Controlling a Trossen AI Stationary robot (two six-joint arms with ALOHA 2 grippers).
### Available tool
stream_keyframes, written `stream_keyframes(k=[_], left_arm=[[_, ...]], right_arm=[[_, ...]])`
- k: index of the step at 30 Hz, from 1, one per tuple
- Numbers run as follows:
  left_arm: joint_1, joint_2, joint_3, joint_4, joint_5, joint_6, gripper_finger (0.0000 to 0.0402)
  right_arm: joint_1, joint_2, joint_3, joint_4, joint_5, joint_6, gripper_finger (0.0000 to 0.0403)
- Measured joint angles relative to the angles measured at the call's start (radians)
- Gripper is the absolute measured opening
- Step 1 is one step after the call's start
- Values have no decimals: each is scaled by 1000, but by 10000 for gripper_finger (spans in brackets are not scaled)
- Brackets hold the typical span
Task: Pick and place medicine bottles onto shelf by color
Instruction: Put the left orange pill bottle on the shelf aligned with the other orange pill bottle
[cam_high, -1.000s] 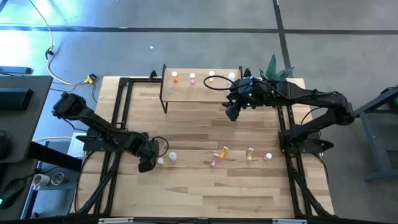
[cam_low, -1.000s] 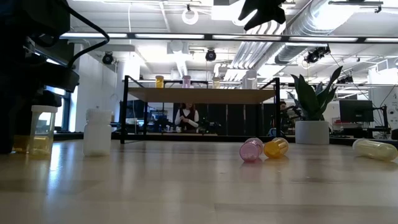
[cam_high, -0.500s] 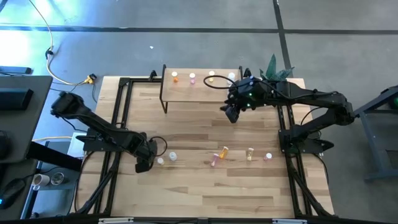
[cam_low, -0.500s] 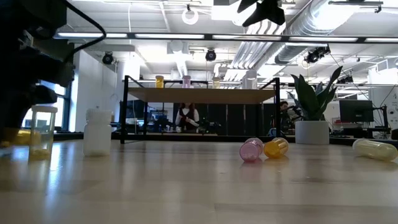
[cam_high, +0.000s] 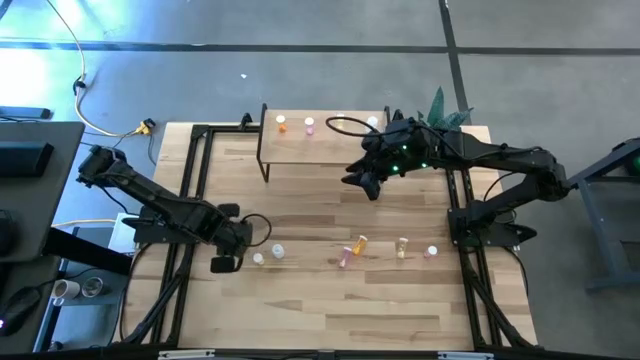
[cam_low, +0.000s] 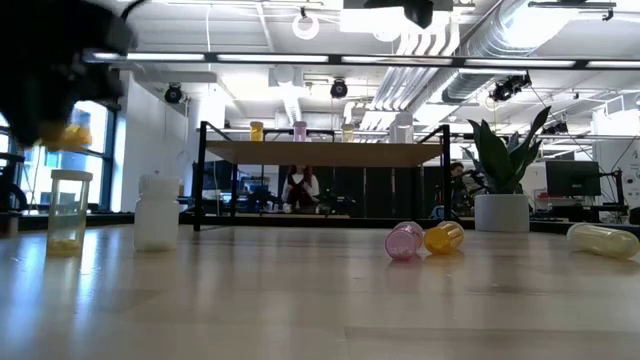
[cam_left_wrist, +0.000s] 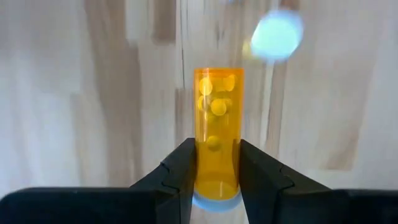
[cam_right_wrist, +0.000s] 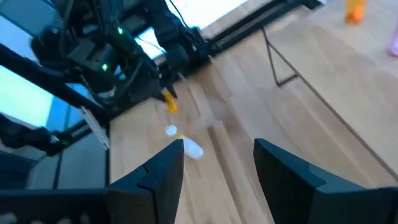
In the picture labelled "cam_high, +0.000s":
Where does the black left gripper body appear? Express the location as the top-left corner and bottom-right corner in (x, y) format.
(208, 201), (254, 275)

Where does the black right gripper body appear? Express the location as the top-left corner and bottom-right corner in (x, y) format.
(359, 117), (432, 202)

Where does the snake plant white pot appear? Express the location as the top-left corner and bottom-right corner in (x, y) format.
(416, 85), (474, 132)

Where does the white box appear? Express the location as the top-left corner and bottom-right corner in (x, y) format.
(108, 212), (146, 254)

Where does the black desk beam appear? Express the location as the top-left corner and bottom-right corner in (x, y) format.
(43, 227), (134, 276)

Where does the metal cup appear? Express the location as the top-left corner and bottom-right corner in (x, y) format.
(81, 276), (105, 299)

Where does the white cup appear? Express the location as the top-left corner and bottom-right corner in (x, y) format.
(52, 278), (81, 307)

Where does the dark grey desk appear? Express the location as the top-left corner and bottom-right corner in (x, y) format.
(0, 121), (86, 264)

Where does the black rectangular device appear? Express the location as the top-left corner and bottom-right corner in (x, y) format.
(0, 141), (55, 179)

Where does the black computer mouse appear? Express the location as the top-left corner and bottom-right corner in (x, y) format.
(0, 287), (44, 337)

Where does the black flat bar device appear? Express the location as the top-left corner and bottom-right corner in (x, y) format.
(0, 105), (52, 121)

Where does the grey metal stand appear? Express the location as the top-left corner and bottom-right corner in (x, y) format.
(552, 134), (640, 294)

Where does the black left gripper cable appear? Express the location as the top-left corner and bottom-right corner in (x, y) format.
(238, 213), (274, 250)

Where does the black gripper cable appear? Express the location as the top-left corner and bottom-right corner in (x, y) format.
(324, 115), (382, 139)
(238, 213), (274, 250)

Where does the wooden shelf black metal frame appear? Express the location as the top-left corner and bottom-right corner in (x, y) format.
(255, 102), (391, 185)

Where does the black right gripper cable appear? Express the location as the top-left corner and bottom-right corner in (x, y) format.
(324, 115), (382, 139)

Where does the black metal rig frame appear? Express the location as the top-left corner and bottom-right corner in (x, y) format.
(114, 112), (539, 360)

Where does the silver metal bracket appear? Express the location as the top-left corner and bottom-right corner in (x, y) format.
(438, 351), (495, 360)
(158, 349), (216, 360)

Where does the yellow extension cable with plug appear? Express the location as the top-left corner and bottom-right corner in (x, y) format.
(45, 0), (154, 139)

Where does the thin yellow cable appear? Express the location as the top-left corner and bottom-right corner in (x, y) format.
(51, 217), (119, 229)

